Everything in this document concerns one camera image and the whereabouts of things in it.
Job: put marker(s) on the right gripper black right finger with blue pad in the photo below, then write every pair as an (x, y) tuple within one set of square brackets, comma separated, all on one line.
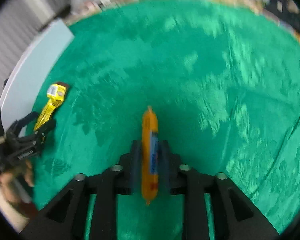
[(234, 214)]

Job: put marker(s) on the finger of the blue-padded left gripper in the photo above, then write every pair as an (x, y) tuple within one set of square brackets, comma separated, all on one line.
[(18, 125)]

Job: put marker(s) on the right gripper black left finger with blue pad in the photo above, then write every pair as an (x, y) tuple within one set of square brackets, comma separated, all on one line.
[(86, 208)]

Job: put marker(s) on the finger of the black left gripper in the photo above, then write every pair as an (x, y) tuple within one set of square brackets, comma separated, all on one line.
[(44, 129)]

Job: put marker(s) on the person's left hand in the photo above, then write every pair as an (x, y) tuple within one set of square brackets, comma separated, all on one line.
[(8, 181)]

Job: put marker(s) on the green floral bedspread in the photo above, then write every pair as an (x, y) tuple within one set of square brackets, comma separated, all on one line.
[(223, 81)]

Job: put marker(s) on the dark jacket pile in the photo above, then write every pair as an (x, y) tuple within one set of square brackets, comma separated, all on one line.
[(285, 10)]

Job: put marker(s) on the gold brown snack packet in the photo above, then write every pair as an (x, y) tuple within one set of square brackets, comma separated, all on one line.
[(56, 95)]

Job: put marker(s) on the orange sausage snack stick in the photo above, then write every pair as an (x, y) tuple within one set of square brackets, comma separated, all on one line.
[(149, 161)]

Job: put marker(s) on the light blue board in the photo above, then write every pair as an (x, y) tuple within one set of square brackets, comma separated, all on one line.
[(28, 76)]

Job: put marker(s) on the grey curtain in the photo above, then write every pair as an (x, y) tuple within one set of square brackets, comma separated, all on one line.
[(20, 23)]

